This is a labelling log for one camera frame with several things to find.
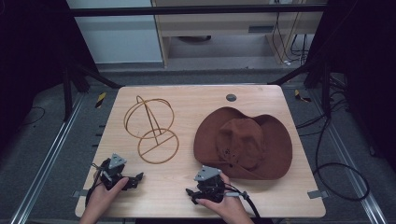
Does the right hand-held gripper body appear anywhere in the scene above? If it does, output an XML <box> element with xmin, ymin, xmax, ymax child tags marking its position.
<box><xmin>193</xmin><ymin>164</ymin><xmax>226</xmax><ymax>203</ymax></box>

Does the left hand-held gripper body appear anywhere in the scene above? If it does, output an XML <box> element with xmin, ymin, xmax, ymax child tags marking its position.
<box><xmin>99</xmin><ymin>152</ymin><xmax>129</xmax><ymax>191</ymax></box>

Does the person's right hand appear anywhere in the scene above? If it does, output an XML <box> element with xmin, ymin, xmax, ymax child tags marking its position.
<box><xmin>195</xmin><ymin>173</ymin><xmax>254</xmax><ymax>220</ymax></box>

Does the person's left hand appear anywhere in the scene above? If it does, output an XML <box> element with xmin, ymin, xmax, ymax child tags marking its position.
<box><xmin>88</xmin><ymin>176</ymin><xmax>130</xmax><ymax>214</ymax></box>

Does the brown felt cowboy hat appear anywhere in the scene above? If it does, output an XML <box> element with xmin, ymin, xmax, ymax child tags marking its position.
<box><xmin>192</xmin><ymin>105</ymin><xmax>294</xmax><ymax>181</ymax></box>

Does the yellow black floor tape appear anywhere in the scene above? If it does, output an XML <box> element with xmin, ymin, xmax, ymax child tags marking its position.
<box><xmin>293</xmin><ymin>89</ymin><xmax>313</xmax><ymax>104</ymax></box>
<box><xmin>94</xmin><ymin>91</ymin><xmax>107</xmax><ymax>109</ymax></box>

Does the black metal stand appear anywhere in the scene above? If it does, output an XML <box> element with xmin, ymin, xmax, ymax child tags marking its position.
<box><xmin>268</xmin><ymin>60</ymin><xmax>332</xmax><ymax>119</ymax></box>
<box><xmin>61</xmin><ymin>60</ymin><xmax>124</xmax><ymax>123</ymax></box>

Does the white cabinet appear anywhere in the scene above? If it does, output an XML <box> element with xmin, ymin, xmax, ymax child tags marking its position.
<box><xmin>65</xmin><ymin>0</ymin><xmax>164</xmax><ymax>65</ymax></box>

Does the black curtain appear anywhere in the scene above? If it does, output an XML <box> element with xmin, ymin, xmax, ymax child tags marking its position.
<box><xmin>303</xmin><ymin>0</ymin><xmax>396</xmax><ymax>172</ymax></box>
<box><xmin>0</xmin><ymin>0</ymin><xmax>101</xmax><ymax>153</ymax></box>

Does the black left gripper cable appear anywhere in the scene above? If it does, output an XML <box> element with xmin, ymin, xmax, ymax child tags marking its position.
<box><xmin>84</xmin><ymin>160</ymin><xmax>108</xmax><ymax>208</ymax></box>

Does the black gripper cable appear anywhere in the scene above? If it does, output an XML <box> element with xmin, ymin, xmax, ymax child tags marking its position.
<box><xmin>223</xmin><ymin>182</ymin><xmax>262</xmax><ymax>219</ymax></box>
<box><xmin>84</xmin><ymin>160</ymin><xmax>108</xmax><ymax>208</ymax></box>

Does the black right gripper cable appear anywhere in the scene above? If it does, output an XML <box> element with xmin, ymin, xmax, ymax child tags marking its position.
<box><xmin>223</xmin><ymin>182</ymin><xmax>262</xmax><ymax>219</ymax></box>

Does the grey table bracket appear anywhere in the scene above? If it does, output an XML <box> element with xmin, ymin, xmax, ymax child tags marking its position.
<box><xmin>306</xmin><ymin>189</ymin><xmax>330</xmax><ymax>200</ymax></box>
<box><xmin>71</xmin><ymin>189</ymin><xmax>89</xmax><ymax>199</ymax></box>

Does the gold wire hat stand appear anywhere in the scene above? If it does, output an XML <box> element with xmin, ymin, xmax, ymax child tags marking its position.
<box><xmin>123</xmin><ymin>94</ymin><xmax>180</xmax><ymax>165</ymax></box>

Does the aluminium floor rail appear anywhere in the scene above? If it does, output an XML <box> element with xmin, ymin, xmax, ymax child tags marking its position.
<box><xmin>8</xmin><ymin>92</ymin><xmax>87</xmax><ymax>224</ymax></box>
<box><xmin>309</xmin><ymin>90</ymin><xmax>389</xmax><ymax>224</ymax></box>

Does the thin black floor cable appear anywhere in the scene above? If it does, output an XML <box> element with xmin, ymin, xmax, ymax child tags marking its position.
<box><xmin>18</xmin><ymin>105</ymin><xmax>47</xmax><ymax>128</ymax></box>

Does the black looped floor cable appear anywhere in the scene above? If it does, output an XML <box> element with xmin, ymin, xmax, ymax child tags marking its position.
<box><xmin>313</xmin><ymin>116</ymin><xmax>372</xmax><ymax>203</ymax></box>

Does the bundle of hanging cables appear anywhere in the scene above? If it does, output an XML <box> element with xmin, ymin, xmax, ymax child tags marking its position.
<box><xmin>271</xmin><ymin>0</ymin><xmax>310</xmax><ymax>67</ymax></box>

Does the black horizontal frame bar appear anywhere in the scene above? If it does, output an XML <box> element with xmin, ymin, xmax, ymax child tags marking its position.
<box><xmin>69</xmin><ymin>3</ymin><xmax>329</xmax><ymax>18</ymax></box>

